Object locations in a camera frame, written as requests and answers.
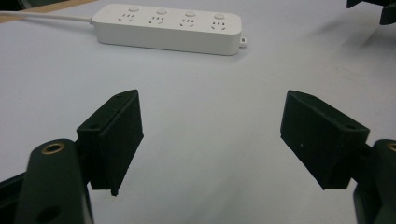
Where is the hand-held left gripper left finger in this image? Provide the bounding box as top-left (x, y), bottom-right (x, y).
top-left (76, 89), bottom-right (145, 197)

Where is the white power strip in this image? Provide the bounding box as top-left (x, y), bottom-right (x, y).
top-left (91, 3), bottom-right (248, 57)

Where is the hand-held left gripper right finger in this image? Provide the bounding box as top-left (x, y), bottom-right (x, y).
top-left (279, 90), bottom-right (371, 190)

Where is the white power strip cable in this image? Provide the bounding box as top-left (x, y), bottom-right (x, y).
top-left (0, 10), bottom-right (94, 24)

